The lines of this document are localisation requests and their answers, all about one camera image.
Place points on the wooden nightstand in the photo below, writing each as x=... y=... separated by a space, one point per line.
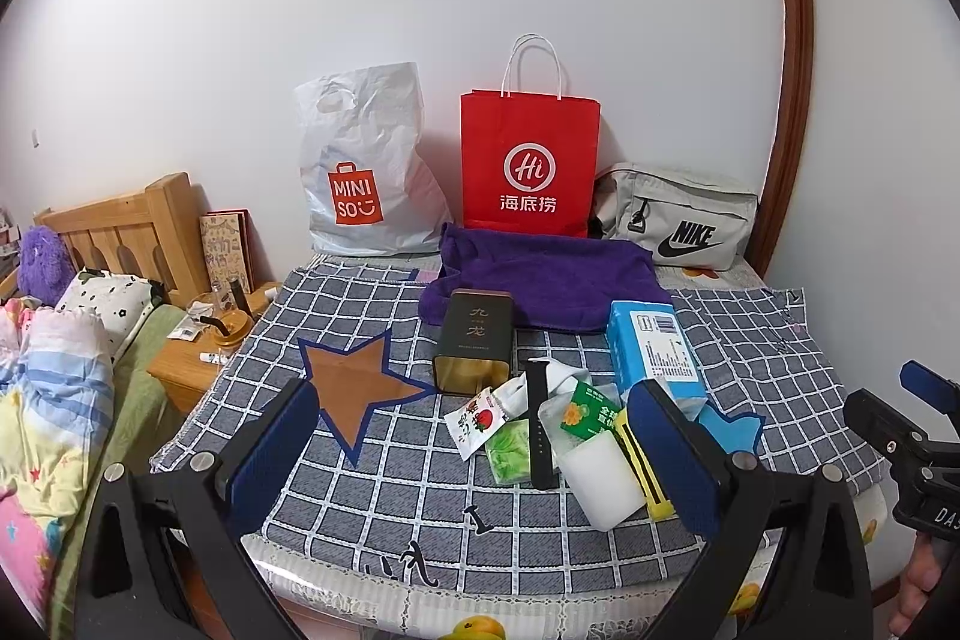
x=186 y=369

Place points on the grey Nike waist bag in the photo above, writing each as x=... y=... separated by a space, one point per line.
x=682 y=218

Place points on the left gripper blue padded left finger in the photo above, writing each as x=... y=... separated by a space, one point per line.
x=262 y=453

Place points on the brown door frame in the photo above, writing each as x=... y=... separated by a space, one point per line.
x=798 y=50

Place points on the green snack packet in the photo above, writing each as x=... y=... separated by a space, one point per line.
x=589 y=412

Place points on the fruit print wipe packet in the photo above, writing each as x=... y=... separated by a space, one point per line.
x=472 y=425

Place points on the purple towel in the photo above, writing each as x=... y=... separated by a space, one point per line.
x=556 y=283

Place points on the purple plush toy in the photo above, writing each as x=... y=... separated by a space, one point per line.
x=45 y=269

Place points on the white cotton glove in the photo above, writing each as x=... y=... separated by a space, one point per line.
x=561 y=378

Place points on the patterned book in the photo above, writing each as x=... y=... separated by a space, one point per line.
x=225 y=246

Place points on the person's right hand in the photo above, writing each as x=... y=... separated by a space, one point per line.
x=916 y=582

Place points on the grey checked cloth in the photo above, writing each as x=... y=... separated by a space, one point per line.
x=408 y=507

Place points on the yellow black pouch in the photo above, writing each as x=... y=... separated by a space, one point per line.
x=658 y=505

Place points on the amber glass teapot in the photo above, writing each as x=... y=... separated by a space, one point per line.
x=220 y=320

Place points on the dark green tea tin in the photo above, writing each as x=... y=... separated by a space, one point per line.
x=475 y=345

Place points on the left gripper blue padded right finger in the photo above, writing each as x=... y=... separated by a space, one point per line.
x=687 y=463

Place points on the wooden headboard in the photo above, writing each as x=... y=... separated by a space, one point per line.
x=153 y=233

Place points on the white Miniso plastic bag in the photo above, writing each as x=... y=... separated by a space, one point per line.
x=369 y=194

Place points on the red Haidilao paper bag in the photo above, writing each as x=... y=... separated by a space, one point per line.
x=528 y=159

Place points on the blue tissue box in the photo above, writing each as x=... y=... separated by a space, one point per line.
x=646 y=342

